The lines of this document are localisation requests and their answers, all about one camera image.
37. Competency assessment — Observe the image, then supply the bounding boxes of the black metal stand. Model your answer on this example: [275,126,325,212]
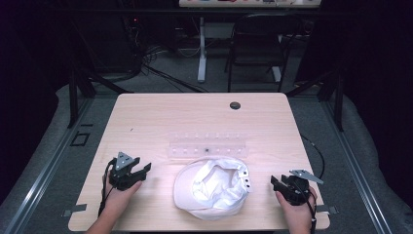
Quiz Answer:
[284,66,345,133]
[66,59,134,129]

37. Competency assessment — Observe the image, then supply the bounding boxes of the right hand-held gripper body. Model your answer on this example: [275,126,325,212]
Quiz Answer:
[281,169,325,207]

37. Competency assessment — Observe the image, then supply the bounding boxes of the person's right hand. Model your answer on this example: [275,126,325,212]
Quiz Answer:
[275,186,318,226]

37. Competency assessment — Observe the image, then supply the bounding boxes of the person's left hand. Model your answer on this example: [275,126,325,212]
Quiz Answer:
[102,172,143,213]

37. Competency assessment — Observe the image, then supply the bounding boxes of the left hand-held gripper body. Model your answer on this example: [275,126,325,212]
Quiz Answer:
[108,151,147,192]

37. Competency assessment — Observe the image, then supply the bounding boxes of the grey metal table bracket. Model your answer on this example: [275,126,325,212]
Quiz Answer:
[61,203,89,218]
[316,204,339,215]

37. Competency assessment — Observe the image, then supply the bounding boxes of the grey metal rail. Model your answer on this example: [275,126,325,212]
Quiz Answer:
[320,100,394,234]
[3,97,94,234]

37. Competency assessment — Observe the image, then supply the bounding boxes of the white cap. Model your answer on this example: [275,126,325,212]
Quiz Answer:
[172,156,252,221]

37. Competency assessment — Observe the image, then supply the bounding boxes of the clear acrylic rack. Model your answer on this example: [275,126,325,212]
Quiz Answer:
[168,131,249,161]

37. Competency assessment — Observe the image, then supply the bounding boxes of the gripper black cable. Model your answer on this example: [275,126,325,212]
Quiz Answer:
[300,134,326,234]
[97,158,117,217]

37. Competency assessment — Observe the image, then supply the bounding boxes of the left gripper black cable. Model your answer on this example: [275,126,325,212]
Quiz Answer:
[97,158,117,217]

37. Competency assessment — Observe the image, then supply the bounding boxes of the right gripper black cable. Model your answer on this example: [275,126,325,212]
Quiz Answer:
[300,134,326,234]

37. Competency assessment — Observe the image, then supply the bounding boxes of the white desk leg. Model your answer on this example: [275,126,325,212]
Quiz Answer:
[197,17,207,84]

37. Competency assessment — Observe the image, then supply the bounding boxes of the black folding chair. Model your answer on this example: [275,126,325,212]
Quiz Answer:
[224,13,304,94]

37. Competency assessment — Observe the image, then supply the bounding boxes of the black floor cables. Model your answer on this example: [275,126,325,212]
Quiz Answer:
[130,19,208,94]

